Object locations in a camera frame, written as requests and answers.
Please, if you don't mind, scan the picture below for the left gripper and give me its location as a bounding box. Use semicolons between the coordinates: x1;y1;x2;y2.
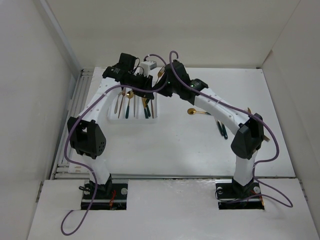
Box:
125;72;154;100

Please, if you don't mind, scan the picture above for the silver spoon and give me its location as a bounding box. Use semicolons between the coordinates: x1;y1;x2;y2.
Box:
133;94;137;118

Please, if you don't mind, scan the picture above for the gold fork green handle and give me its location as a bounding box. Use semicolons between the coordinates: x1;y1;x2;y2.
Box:
155;66;165;84

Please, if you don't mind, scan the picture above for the gold spoon green handle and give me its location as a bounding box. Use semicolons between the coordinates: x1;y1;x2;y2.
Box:
125;90;134;119
187;108;211;116
215;119;228;140

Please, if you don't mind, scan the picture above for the rose gold knife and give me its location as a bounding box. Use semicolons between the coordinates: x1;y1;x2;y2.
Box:
150;100;155;119

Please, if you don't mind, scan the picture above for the rose gold fork long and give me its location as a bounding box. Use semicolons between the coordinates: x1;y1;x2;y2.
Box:
118;87;127;119

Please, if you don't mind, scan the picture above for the silver rose fork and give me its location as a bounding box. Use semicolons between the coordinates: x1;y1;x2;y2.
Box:
113;90;123;114

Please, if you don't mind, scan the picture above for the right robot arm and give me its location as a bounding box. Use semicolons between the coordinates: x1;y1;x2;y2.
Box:
154;60;264;197

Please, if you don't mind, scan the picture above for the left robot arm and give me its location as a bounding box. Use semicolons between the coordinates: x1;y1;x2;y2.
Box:
67;53;157;199

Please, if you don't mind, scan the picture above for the white cutlery tray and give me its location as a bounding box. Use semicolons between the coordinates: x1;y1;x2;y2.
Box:
104;89;159;124

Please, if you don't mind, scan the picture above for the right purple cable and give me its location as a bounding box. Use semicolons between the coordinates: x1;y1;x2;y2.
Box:
169;50;293;209

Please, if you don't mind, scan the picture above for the purple cable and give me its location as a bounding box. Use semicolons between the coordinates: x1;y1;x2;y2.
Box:
169;50;293;209
61;53;169;236

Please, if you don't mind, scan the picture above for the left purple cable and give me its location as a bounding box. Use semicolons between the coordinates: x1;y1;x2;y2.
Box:
61;53;169;236

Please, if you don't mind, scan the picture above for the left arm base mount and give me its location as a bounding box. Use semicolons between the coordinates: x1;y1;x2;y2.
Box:
79;181;128;211

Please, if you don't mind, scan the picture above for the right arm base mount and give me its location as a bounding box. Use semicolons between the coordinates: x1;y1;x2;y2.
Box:
215;182;265;210

